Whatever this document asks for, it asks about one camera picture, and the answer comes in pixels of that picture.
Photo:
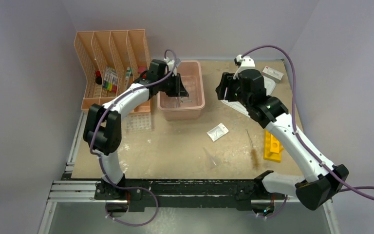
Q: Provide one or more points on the clear glass funnel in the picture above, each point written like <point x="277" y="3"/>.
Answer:
<point x="213" y="161"/>

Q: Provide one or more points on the white plastic lid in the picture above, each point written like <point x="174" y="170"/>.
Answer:
<point x="269" y="85"/>

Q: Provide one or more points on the red black bottle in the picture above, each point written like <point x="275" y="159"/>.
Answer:
<point x="98" y="77"/>

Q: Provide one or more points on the yellow test tube rack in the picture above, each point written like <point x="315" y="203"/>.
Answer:
<point x="272" y="148"/>

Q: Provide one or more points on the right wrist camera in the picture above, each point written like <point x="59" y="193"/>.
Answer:
<point x="243" y="63"/>

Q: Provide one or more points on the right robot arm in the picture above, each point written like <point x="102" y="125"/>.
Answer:
<point x="321" y="179"/>

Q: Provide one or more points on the pink box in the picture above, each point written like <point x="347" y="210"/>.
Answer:
<point x="142" y="69"/>

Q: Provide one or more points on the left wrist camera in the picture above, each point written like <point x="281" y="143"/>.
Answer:
<point x="172" y="64"/>

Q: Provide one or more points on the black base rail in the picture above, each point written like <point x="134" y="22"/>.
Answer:
<point x="239" y="194"/>

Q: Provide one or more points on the peach desk organizer rack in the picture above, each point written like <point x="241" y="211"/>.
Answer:
<point x="118" y="49"/>

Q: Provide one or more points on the metal crucible tongs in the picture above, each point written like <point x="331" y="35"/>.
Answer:
<point x="177" y="102"/>

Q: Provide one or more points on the coloured marker pack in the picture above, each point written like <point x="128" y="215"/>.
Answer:
<point x="110" y="80"/>

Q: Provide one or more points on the white slide box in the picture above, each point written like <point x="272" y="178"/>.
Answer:
<point x="273" y="74"/>

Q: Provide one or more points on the clear plastic bag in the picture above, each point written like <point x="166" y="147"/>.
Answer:
<point x="217" y="132"/>

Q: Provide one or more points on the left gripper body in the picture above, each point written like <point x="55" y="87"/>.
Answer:
<point x="173" y="87"/>

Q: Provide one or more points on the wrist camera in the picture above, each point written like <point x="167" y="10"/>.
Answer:
<point x="172" y="64"/>
<point x="243" y="63"/>

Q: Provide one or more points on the pink plastic bin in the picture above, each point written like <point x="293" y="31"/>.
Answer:
<point x="191" y="75"/>

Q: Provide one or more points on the clear acrylic tube rack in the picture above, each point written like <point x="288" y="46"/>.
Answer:
<point x="138" y="122"/>

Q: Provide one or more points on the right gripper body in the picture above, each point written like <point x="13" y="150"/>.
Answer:
<point x="233" y="86"/>

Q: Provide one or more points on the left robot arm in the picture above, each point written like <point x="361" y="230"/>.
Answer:
<point x="103" y="127"/>

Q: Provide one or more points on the green capped tube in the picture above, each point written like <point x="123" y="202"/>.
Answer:
<point x="127" y="78"/>

